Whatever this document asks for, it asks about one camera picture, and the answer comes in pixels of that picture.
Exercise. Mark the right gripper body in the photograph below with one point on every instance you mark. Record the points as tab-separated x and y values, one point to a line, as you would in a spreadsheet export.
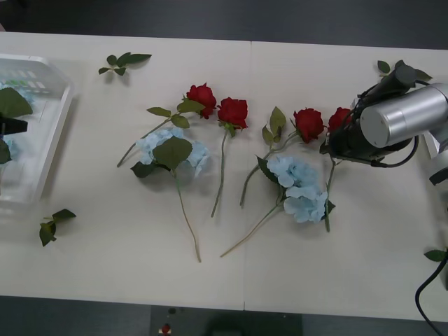
344	143

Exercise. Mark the red rose with leaves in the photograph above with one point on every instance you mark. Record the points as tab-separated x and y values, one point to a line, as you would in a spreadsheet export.
201	96
308	124

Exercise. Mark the shallow white plastic box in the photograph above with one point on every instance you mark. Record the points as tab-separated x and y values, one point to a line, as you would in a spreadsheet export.
52	115

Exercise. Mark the pale blue flower long stem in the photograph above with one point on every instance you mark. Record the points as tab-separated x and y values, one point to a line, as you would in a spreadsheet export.
297	175

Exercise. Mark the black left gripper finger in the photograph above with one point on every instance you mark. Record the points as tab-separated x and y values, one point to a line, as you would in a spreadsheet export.
14	126

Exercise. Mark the loose green leaf twig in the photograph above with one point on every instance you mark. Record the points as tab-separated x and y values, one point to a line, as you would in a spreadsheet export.
47	231
383	66
124	59

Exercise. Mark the pale blue flower large leaf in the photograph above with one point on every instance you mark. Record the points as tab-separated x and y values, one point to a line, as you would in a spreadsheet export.
171	150

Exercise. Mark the single loose green leaf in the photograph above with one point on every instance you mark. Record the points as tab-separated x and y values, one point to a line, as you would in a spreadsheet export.
435	255

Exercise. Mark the red rose long stem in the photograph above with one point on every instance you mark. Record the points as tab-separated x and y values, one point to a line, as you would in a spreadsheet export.
339	119

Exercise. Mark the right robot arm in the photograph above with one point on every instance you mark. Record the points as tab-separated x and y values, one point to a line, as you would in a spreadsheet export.
402	115

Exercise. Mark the red rose bare stem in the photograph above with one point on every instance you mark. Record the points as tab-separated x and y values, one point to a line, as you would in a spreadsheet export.
232	112

